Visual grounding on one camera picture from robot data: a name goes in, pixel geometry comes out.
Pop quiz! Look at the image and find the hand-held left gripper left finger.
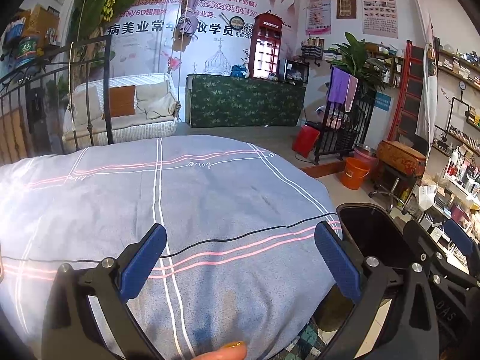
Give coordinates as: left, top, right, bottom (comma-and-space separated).
40, 223, 167, 360

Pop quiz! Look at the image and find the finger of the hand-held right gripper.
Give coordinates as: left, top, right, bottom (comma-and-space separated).
404, 219, 471, 298
443, 218, 480, 276

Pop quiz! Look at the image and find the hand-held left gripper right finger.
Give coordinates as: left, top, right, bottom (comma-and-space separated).
314, 221, 440, 360

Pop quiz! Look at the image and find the cosmetics display table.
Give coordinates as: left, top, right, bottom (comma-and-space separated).
412, 146, 480, 241

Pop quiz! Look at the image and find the chrome stool base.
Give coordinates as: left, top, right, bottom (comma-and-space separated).
368, 165, 417, 211

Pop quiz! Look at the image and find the orange bucket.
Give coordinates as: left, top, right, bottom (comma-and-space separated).
340, 157, 370, 190

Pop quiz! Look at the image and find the plaid green clothing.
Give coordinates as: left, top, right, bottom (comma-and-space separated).
277, 322, 327, 360

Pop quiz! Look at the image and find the patterned stool cushion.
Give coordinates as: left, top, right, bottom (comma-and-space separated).
376, 140, 427, 175

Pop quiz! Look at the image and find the pink basin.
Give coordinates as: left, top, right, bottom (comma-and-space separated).
353, 143, 379, 169

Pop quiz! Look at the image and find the red bin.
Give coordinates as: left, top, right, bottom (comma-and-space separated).
292, 122, 321, 158

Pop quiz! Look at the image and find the white wicker swing sofa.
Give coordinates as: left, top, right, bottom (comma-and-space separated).
62, 72, 181, 147

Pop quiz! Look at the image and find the white banner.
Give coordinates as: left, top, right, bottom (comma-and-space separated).
409, 0, 439, 143

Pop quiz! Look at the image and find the black metal rack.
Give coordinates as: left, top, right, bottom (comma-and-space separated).
314, 86, 376, 166

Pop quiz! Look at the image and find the orange cushion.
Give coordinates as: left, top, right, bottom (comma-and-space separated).
103, 85, 136, 119

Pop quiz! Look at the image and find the beige cushion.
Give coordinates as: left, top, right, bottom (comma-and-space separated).
73, 86, 104, 121
136, 82, 177, 119

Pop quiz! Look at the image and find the pink towel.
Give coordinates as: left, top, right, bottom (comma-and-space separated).
345, 75, 359, 112

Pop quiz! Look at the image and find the purple towel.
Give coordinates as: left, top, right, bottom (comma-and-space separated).
327, 67, 351, 105

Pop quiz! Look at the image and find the green patterned counter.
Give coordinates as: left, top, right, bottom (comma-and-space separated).
186, 74, 306, 128

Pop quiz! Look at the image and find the red ladder shelf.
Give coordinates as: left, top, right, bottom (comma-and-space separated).
386, 40, 426, 143

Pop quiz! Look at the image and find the green potted plant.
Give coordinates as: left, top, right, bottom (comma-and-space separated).
324, 32, 387, 94

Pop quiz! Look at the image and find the green round tin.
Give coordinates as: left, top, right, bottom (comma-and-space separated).
15, 37, 38, 69

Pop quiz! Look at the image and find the red telephone booth cabinet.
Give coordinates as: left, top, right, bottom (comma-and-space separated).
249, 13, 284, 80

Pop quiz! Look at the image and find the tall banana plant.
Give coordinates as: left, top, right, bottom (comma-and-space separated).
71, 0, 151, 83

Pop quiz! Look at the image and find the brown cardboard box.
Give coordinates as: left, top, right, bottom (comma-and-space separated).
22, 5, 61, 46

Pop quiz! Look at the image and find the thin black cable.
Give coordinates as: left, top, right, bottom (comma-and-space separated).
0, 213, 340, 263

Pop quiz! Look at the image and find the pipe wall shelf with products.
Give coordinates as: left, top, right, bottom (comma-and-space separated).
431, 45, 480, 151

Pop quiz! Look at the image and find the black picture frame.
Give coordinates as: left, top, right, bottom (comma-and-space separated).
279, 59, 310, 83

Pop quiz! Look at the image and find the wall shelf with bottles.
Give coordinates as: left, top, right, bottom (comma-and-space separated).
301, 35, 324, 66

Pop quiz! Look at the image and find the large printed wall poster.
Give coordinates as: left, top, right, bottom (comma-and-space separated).
107, 0, 304, 79

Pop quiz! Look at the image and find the eyebrow chart wall poster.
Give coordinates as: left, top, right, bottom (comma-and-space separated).
361, 0, 399, 39

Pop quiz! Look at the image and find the pink wall poster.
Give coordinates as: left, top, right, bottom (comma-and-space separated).
305, 0, 334, 35

